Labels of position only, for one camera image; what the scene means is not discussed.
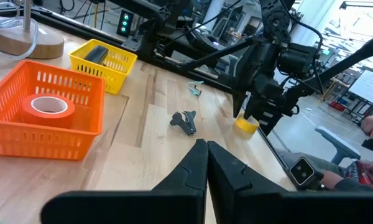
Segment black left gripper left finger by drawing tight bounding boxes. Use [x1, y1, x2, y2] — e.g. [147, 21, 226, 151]
[40, 138, 209, 224]

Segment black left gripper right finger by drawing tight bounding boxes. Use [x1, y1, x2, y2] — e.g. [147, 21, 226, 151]
[206, 140, 373, 224]

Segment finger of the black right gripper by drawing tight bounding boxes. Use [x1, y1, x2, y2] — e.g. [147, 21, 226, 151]
[232, 91, 249, 118]
[242, 96, 262, 121]

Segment yellow tape roll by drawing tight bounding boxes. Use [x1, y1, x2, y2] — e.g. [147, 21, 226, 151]
[234, 113, 260, 135]

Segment teal green staple remover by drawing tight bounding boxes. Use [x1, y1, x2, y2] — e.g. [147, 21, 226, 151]
[187, 80, 205, 97]

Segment black staple remover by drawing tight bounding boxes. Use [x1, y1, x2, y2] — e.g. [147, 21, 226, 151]
[169, 110, 198, 136]

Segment red-orange tape roll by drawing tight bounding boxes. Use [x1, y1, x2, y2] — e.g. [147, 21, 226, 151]
[21, 93, 76, 130]

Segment white grey office chair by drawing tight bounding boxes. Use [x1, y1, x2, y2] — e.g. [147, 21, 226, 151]
[314, 125, 361, 166]

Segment white board screen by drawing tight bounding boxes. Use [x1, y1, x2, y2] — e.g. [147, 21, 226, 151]
[348, 68, 373, 105]

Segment yellow plastic basket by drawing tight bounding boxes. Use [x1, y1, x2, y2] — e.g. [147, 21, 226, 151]
[67, 39, 139, 95]

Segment black box green lights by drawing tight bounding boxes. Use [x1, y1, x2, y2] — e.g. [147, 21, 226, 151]
[116, 9, 134, 37]

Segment orange plastic basket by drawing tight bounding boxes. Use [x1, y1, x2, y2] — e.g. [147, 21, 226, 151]
[0, 59, 106, 161]

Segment white shade table lamp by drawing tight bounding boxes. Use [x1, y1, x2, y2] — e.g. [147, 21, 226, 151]
[0, 0, 65, 60]

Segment small table-level camera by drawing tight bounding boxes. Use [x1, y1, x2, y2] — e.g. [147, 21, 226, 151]
[288, 157, 325, 190]

